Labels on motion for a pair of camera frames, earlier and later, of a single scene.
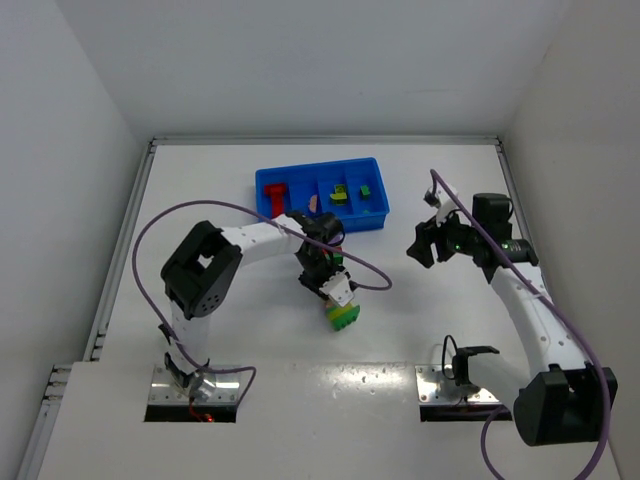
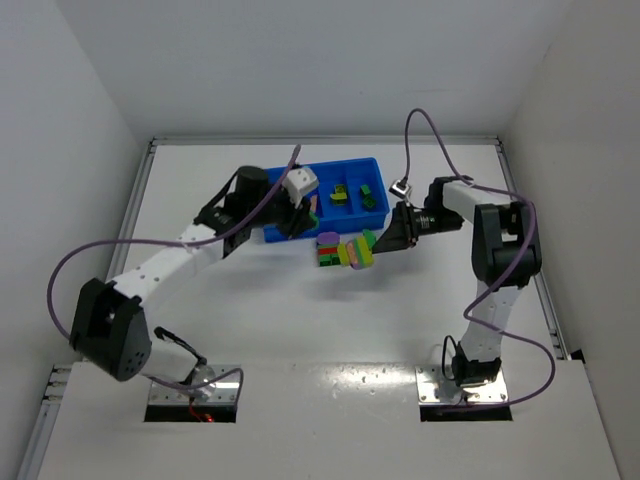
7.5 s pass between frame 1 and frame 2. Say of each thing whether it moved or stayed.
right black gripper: moved
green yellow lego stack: moved
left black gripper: moved
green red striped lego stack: stayed
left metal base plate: stayed
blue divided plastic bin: stayed
